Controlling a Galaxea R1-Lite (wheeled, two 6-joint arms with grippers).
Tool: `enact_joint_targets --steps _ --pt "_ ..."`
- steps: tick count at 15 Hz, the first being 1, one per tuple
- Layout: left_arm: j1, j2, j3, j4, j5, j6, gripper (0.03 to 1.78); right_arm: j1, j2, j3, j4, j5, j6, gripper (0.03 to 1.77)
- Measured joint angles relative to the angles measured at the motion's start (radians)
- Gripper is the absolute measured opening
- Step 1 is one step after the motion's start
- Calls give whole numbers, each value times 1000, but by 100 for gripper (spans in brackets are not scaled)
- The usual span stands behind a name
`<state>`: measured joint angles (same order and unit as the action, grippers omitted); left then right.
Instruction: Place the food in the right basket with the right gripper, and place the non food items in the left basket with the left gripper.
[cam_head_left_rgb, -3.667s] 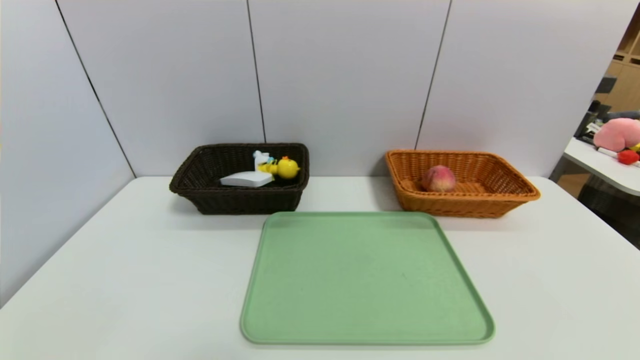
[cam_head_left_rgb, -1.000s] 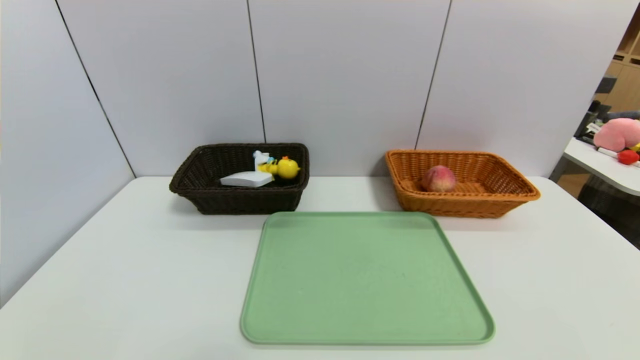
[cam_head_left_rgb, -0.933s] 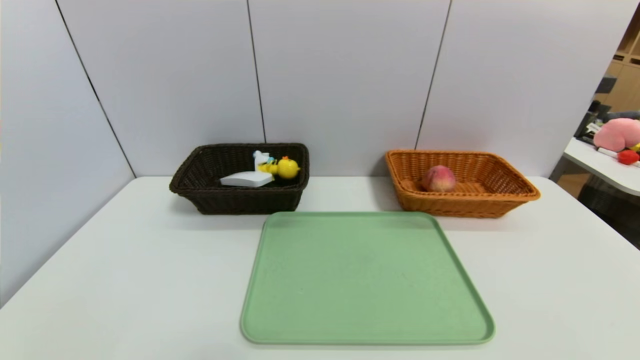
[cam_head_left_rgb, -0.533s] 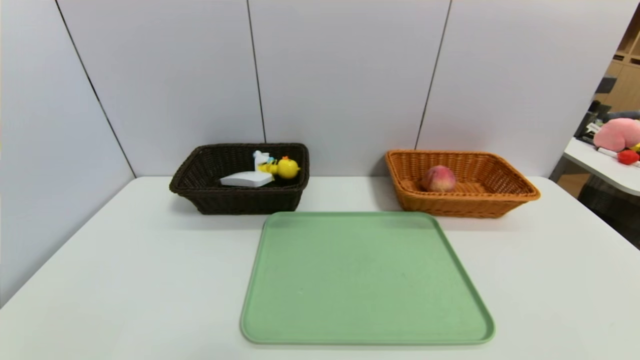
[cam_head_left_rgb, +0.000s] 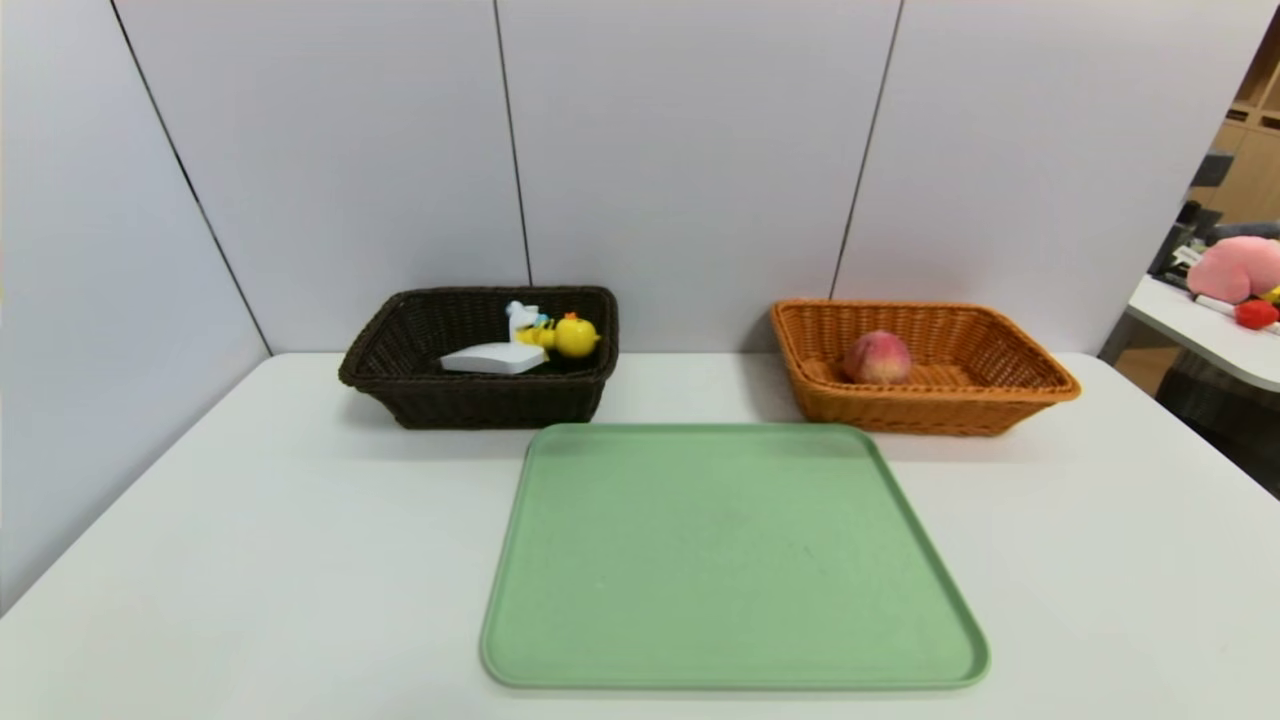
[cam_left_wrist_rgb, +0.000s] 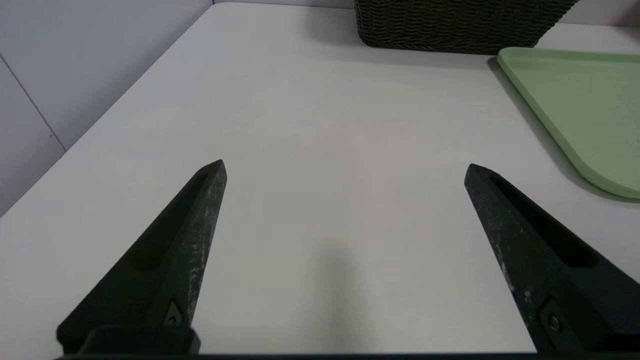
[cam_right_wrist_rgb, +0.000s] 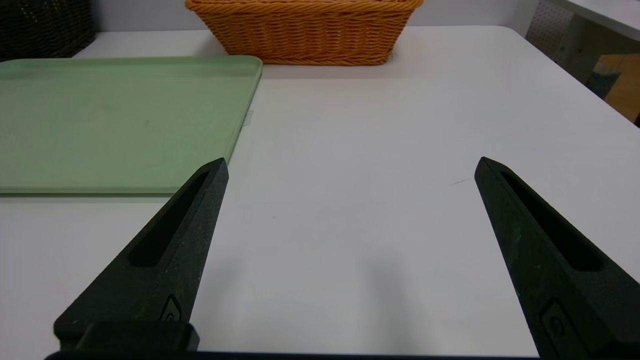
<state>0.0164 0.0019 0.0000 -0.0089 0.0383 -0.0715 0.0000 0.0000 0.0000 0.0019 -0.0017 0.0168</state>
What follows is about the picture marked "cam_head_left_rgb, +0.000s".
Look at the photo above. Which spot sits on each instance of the dark brown wicker basket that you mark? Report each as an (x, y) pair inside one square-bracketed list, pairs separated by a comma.
[(480, 400)]

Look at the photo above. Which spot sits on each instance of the light green plastic tray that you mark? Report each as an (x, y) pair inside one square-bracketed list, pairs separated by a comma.
[(730, 560)]

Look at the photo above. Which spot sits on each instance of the red yellow peach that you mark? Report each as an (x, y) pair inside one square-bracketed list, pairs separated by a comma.
[(877, 358)]

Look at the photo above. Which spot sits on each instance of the yellow duck toy car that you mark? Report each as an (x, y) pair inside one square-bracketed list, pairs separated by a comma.
[(575, 336)]

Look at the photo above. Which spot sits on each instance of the white rounded power bank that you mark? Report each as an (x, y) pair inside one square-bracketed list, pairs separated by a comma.
[(495, 358)]

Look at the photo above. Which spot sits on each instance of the wooden shelf unit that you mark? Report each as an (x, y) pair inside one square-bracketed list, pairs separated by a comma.
[(1250, 170)]

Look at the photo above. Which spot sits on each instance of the white side table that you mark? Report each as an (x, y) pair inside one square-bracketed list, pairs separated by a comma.
[(1200, 340)]

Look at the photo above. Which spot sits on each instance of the pink plush toy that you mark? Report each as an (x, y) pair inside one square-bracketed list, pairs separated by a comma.
[(1235, 268)]

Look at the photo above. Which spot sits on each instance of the small red toy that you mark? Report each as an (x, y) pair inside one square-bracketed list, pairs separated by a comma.
[(1256, 314)]

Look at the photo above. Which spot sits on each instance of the orange wicker basket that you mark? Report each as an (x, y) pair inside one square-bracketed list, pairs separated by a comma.
[(950, 410)]

